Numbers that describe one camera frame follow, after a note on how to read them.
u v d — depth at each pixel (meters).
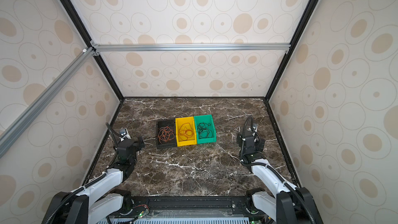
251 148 0.66
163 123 1.07
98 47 0.90
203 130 0.98
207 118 1.02
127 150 0.65
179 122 0.98
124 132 0.73
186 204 0.74
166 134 0.97
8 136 0.51
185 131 0.99
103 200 0.56
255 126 0.73
